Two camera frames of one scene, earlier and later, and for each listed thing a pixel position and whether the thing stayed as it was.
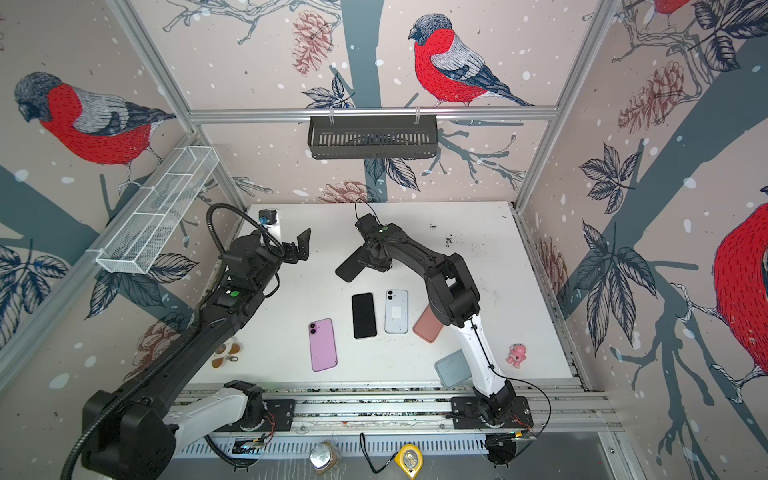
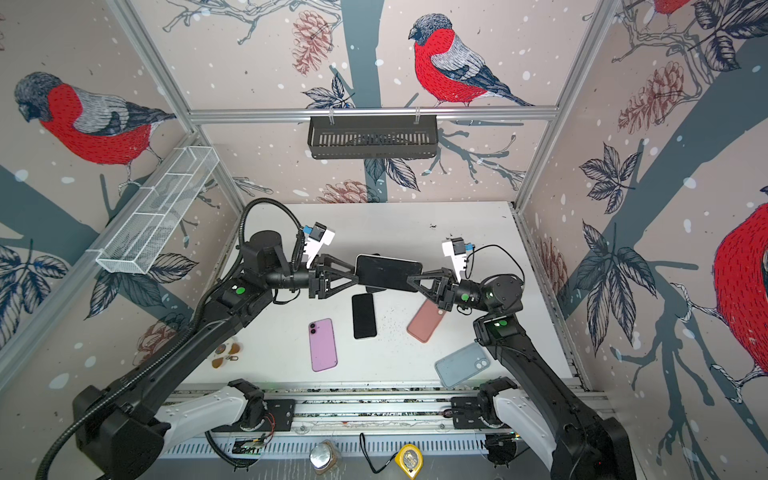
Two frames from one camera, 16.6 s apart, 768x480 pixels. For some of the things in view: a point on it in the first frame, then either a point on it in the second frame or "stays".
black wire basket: x=379 y=136 stays
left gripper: x=302 y=248 -> x=321 y=287
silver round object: x=323 y=457 stays
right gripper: x=366 y=258 -> x=443 y=297
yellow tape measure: x=410 y=459 stays
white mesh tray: x=139 y=237 stays
